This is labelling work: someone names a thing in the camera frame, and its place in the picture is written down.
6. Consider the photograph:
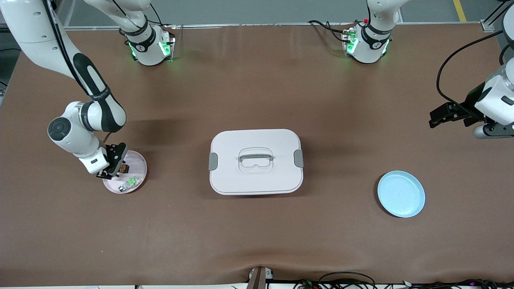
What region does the pink round plate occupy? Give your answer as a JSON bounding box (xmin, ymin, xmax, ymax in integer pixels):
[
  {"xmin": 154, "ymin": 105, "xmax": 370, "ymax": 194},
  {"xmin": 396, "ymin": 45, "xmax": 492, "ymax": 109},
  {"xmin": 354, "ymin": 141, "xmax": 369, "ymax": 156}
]
[{"xmin": 102, "ymin": 150, "xmax": 148, "ymax": 194}]

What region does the light blue round plate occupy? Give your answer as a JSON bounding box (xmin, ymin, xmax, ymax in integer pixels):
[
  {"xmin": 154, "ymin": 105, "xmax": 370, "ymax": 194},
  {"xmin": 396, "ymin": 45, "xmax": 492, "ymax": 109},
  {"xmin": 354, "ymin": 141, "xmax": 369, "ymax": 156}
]
[{"xmin": 377, "ymin": 170, "xmax": 426, "ymax": 218}]

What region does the green and grey switch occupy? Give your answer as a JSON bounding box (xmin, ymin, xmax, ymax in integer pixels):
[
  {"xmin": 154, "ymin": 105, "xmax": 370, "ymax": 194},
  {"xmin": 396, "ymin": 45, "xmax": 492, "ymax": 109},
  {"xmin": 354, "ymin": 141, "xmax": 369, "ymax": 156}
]
[{"xmin": 118, "ymin": 175, "xmax": 143, "ymax": 192}]

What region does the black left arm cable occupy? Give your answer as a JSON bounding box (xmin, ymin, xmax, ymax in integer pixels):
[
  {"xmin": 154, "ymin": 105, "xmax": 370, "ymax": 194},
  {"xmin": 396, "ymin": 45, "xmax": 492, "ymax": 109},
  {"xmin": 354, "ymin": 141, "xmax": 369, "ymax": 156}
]
[{"xmin": 437, "ymin": 30, "xmax": 514, "ymax": 111}]

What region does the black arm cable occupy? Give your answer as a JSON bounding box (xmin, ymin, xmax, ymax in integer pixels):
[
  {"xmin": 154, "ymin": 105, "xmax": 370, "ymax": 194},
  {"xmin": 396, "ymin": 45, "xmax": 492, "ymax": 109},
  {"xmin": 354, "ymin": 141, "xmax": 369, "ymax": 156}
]
[
  {"xmin": 437, "ymin": 30, "xmax": 514, "ymax": 111},
  {"xmin": 42, "ymin": 0, "xmax": 95, "ymax": 99}
]

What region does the aluminium frame post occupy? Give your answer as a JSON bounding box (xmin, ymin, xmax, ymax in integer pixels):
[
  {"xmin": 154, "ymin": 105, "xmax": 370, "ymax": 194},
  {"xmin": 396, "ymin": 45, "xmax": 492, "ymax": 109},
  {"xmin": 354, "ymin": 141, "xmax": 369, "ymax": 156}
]
[{"xmin": 480, "ymin": 0, "xmax": 508, "ymax": 33}]

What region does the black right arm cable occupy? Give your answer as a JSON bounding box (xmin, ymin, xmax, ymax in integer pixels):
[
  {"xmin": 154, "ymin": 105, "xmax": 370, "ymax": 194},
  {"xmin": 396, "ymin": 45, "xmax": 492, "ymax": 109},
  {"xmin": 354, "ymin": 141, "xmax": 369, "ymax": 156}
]
[{"xmin": 42, "ymin": 0, "xmax": 95, "ymax": 99}]

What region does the black right base cable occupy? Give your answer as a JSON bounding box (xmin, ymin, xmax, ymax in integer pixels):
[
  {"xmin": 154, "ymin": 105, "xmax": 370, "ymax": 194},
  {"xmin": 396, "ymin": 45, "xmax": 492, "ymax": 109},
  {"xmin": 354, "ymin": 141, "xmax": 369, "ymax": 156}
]
[{"xmin": 149, "ymin": 0, "xmax": 177, "ymax": 28}]

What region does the black base cable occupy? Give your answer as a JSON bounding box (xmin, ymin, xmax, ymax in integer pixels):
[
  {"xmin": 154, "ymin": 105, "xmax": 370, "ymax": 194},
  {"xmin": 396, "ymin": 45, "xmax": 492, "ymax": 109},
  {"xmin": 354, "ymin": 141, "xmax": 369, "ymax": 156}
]
[
  {"xmin": 149, "ymin": 0, "xmax": 177, "ymax": 28},
  {"xmin": 308, "ymin": 20, "xmax": 354, "ymax": 45}
]

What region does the black left base cable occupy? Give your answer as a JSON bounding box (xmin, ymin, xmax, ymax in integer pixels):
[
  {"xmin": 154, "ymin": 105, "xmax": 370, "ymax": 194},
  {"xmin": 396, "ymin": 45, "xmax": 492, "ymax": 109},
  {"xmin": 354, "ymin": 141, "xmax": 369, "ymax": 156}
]
[{"xmin": 308, "ymin": 20, "xmax": 354, "ymax": 45}]

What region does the tangled cable bundle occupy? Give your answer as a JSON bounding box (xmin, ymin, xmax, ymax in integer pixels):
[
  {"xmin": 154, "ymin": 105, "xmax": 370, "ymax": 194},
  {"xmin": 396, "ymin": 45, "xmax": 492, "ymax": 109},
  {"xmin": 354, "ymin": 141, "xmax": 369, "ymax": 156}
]
[{"xmin": 295, "ymin": 279, "xmax": 514, "ymax": 289}]

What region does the metal table clamp bracket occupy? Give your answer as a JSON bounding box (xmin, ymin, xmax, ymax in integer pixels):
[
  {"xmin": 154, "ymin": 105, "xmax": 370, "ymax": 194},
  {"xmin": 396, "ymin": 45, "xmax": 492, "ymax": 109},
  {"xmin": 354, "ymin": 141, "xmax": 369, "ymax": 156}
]
[{"xmin": 247, "ymin": 266, "xmax": 274, "ymax": 289}]

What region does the black looped cable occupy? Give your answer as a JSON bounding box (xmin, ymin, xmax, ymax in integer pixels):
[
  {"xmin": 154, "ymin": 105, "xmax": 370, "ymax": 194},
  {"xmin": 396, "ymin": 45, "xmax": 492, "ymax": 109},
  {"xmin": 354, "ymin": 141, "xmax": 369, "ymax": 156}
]
[{"xmin": 318, "ymin": 272, "xmax": 377, "ymax": 289}]

